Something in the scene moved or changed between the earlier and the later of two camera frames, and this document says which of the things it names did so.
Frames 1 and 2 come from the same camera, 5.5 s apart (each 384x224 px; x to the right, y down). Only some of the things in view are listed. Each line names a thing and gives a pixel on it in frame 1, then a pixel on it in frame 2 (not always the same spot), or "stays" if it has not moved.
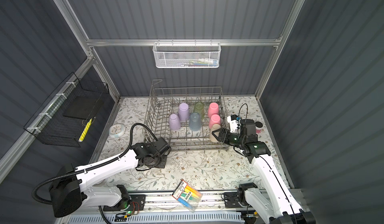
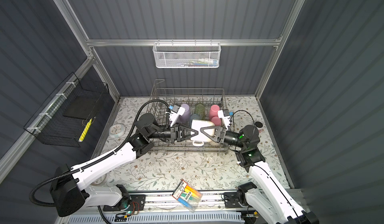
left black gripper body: x=160 y=162 -> x=172 y=134
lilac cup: x=183 y=112 stays
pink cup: x=215 y=119 stays
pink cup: x=213 y=108 stays
